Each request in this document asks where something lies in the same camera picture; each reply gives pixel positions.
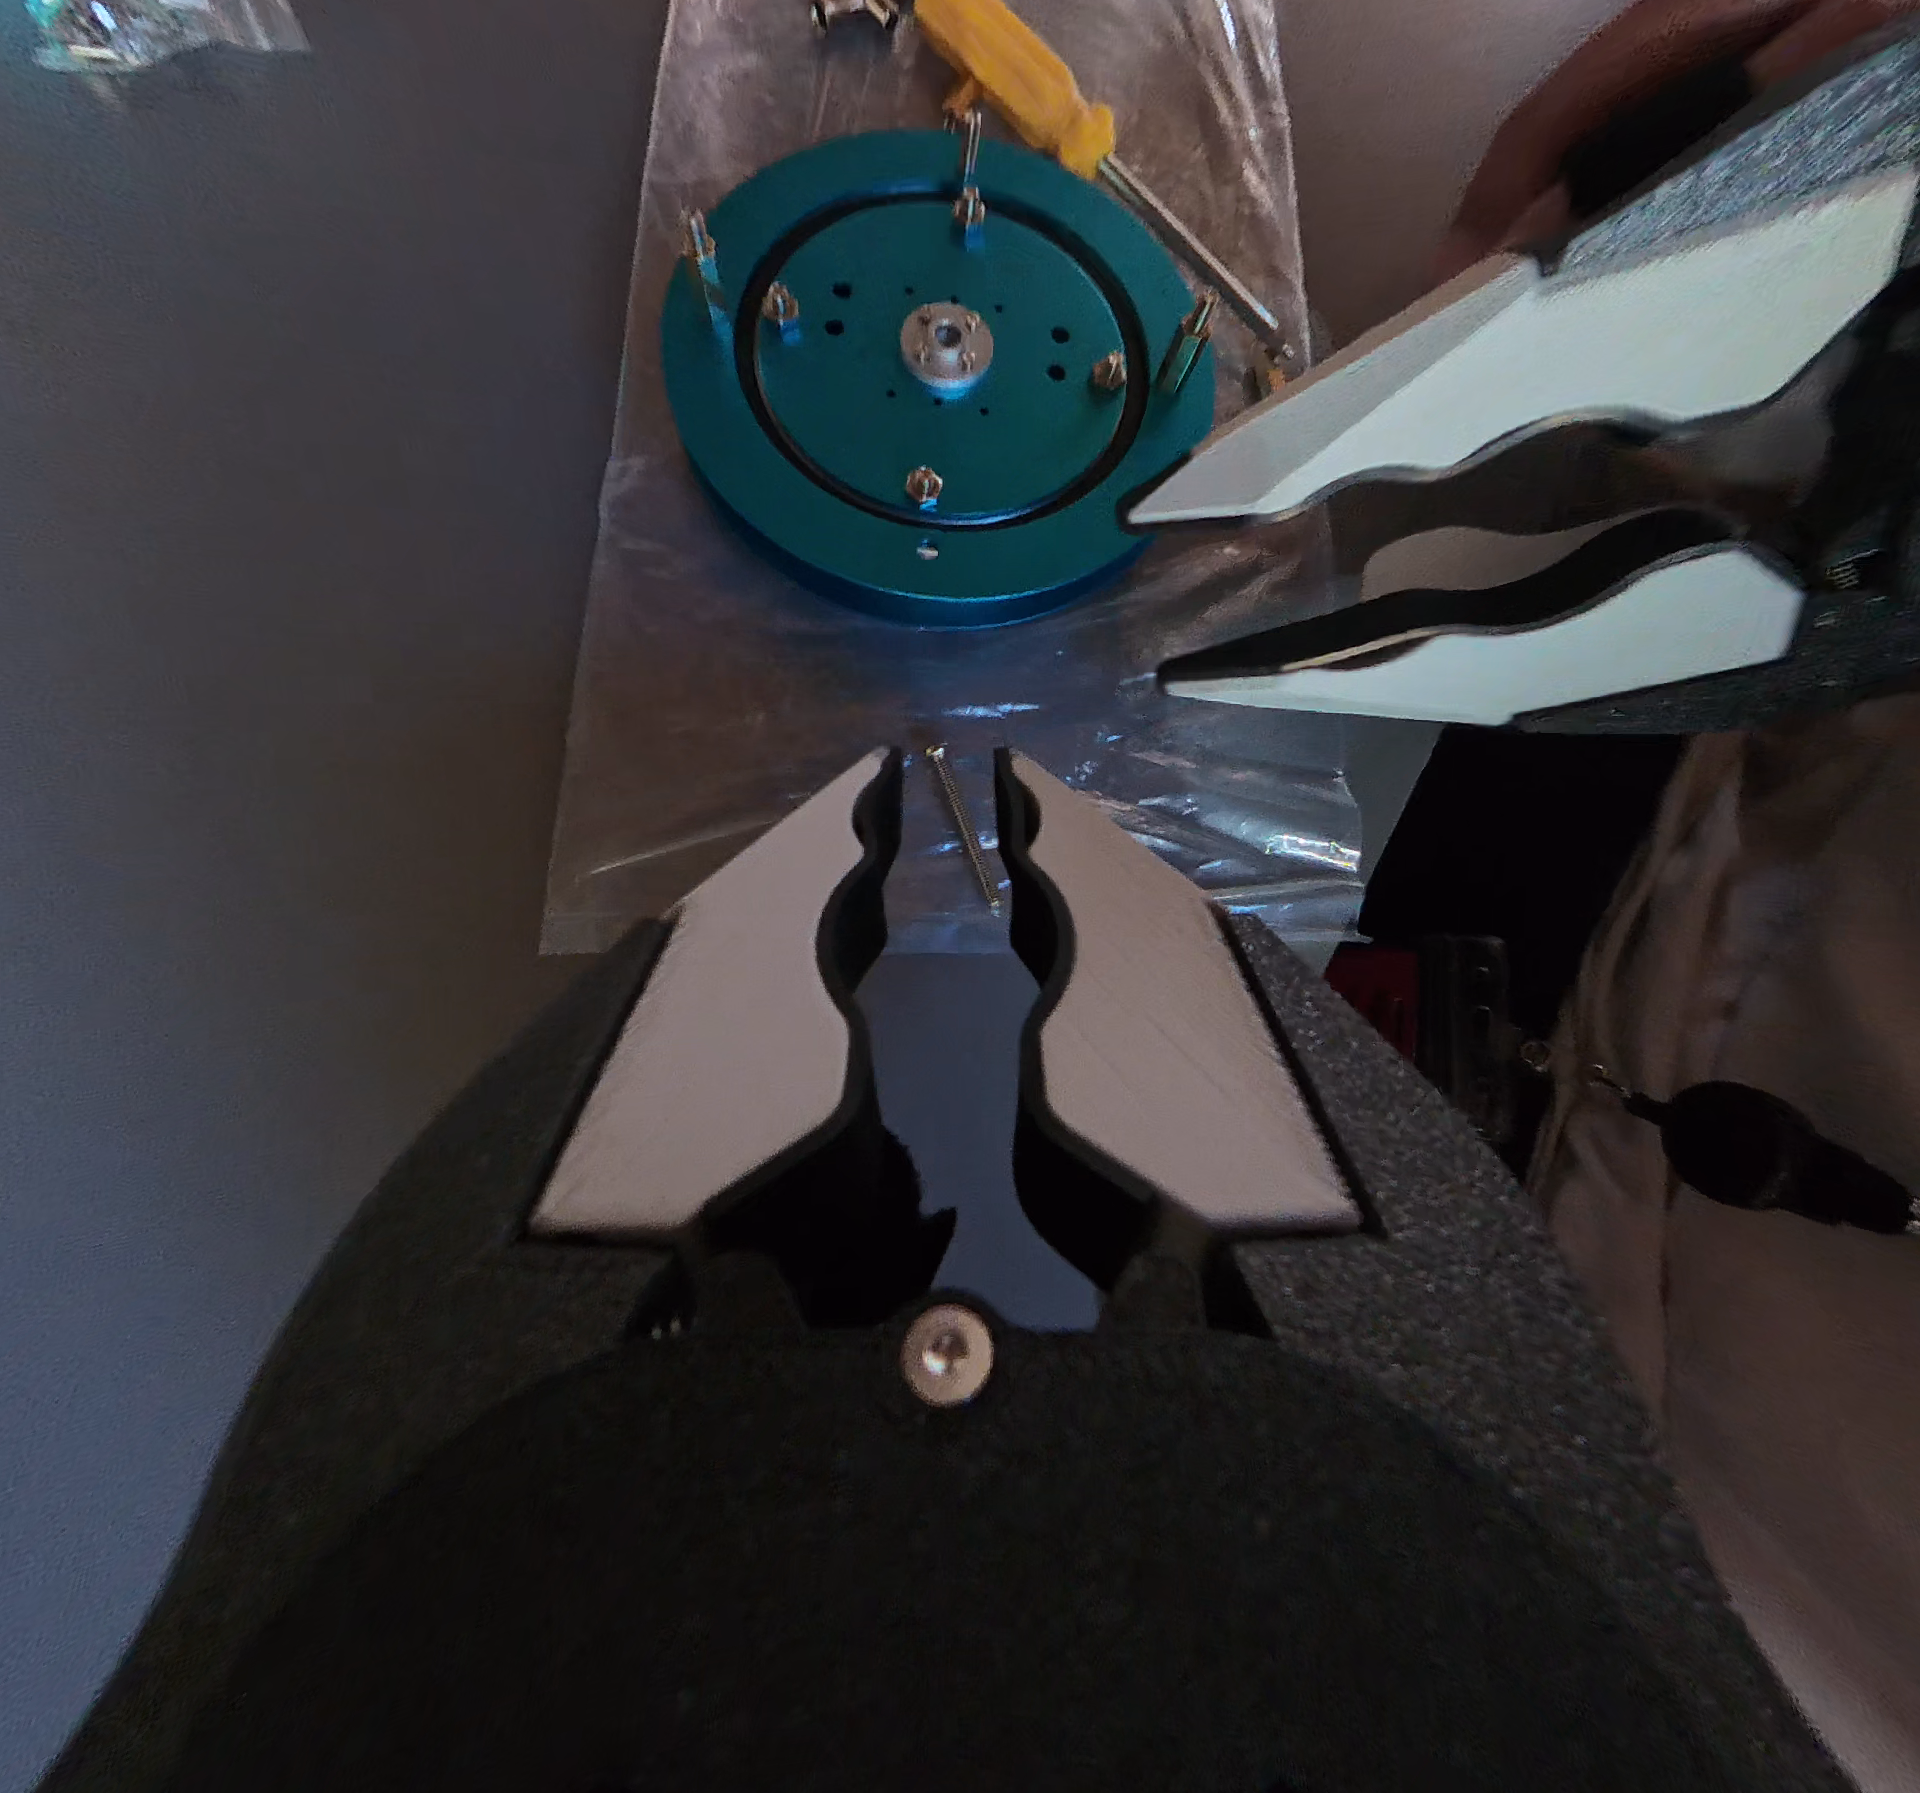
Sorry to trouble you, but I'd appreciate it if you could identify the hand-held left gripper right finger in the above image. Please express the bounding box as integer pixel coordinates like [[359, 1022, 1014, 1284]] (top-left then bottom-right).
[[993, 749, 1361, 1235]]

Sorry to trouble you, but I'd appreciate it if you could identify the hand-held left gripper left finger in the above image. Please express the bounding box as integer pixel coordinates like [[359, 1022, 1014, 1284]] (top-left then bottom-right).
[[532, 748, 905, 1241]]

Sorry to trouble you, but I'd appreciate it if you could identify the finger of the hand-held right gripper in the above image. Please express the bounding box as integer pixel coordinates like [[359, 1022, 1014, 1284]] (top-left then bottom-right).
[[1156, 516, 1810, 733], [1125, 164, 1920, 529]]

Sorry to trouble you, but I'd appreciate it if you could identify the thin metal rod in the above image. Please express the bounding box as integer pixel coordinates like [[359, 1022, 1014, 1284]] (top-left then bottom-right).
[[923, 745, 1007, 920]]

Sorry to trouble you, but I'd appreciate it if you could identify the blue metal turntable base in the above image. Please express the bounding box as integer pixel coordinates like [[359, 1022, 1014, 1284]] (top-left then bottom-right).
[[661, 130, 1220, 630]]

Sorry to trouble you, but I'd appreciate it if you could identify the grey desk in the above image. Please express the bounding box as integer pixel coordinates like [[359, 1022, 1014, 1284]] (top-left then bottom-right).
[[0, 0, 1920, 1376]]

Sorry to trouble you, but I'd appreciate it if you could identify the red and black case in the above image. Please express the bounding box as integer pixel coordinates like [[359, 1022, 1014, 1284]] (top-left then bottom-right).
[[1328, 931, 1546, 1180]]

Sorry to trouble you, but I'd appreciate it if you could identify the clear plastic bag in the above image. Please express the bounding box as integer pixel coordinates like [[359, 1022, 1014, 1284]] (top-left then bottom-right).
[[541, 0, 1368, 955]]

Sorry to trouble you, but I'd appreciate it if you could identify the person's torso in pale shirt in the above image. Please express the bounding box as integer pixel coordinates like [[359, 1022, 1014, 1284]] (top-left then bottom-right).
[[1530, 712, 1920, 1793]]

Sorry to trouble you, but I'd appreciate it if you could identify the black lanyard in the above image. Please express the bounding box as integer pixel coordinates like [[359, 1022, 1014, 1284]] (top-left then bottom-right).
[[1590, 1057, 1920, 1241]]

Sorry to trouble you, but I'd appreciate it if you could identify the yellow handled screwdriver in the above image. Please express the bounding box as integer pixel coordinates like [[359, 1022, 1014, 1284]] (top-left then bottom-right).
[[913, 0, 1299, 362]]

